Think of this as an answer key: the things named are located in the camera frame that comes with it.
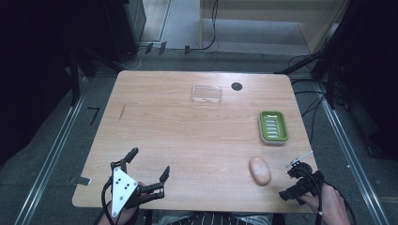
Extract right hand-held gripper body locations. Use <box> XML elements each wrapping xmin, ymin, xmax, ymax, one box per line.
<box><xmin>284</xmin><ymin>150</ymin><xmax>326</xmax><ymax>206</ymax></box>

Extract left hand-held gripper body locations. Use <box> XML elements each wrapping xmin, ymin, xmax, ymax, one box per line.
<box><xmin>110</xmin><ymin>160</ymin><xmax>166</xmax><ymax>219</ymax></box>

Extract green soap dish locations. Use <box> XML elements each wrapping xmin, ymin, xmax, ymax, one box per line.
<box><xmin>258</xmin><ymin>110</ymin><xmax>290</xmax><ymax>145</ymax></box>

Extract person's left hand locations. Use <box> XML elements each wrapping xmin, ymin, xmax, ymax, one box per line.
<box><xmin>97</xmin><ymin>182</ymin><xmax>148</xmax><ymax>225</ymax></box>

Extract person's right hand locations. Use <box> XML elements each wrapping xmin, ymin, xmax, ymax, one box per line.
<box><xmin>298</xmin><ymin>182</ymin><xmax>352</xmax><ymax>225</ymax></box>

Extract grey tape piece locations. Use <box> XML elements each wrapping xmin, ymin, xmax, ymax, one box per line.
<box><xmin>74</xmin><ymin>175</ymin><xmax>92</xmax><ymax>187</ymax></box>

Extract black angled floor tape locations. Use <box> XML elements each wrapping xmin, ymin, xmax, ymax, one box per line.
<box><xmin>86</xmin><ymin>106</ymin><xmax>101</xmax><ymax>126</ymax></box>

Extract striped dark clothing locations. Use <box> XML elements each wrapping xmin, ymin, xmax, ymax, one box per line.
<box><xmin>156</xmin><ymin>211</ymin><xmax>273</xmax><ymax>225</ymax></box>

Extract clear plastic box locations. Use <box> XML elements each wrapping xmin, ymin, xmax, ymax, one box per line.
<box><xmin>190</xmin><ymin>84</ymin><xmax>223</xmax><ymax>107</ymax></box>

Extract black stand leg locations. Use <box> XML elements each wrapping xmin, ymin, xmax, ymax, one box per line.
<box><xmin>64</xmin><ymin>46</ymin><xmax>123</xmax><ymax>107</ymax></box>
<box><xmin>274</xmin><ymin>18</ymin><xmax>348</xmax><ymax>111</ymax></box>

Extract dark cabinet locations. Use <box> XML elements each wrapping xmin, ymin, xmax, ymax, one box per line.
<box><xmin>79</xmin><ymin>0</ymin><xmax>147</xmax><ymax>64</ymax></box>

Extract light wooden furniture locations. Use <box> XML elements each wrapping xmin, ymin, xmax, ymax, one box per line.
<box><xmin>200</xmin><ymin>0</ymin><xmax>351</xmax><ymax>54</ymax></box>

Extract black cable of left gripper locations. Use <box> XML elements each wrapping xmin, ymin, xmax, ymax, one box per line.
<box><xmin>100</xmin><ymin>176</ymin><xmax>117</xmax><ymax>225</ymax></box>

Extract metal floor rail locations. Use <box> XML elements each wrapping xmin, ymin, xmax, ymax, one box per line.
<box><xmin>314</xmin><ymin>82</ymin><xmax>390</xmax><ymax>225</ymax></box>
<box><xmin>13</xmin><ymin>76</ymin><xmax>90</xmax><ymax>225</ymax></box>

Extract black floor cables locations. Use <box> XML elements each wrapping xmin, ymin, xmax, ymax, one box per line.
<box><xmin>286</xmin><ymin>54</ymin><xmax>328</xmax><ymax>146</ymax></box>

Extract white floor cable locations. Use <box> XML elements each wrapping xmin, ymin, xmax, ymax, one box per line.
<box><xmin>120</xmin><ymin>46</ymin><xmax>148</xmax><ymax>71</ymax></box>

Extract black hanging cable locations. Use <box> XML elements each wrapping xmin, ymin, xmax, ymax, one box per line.
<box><xmin>189</xmin><ymin>0</ymin><xmax>220</xmax><ymax>53</ymax></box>

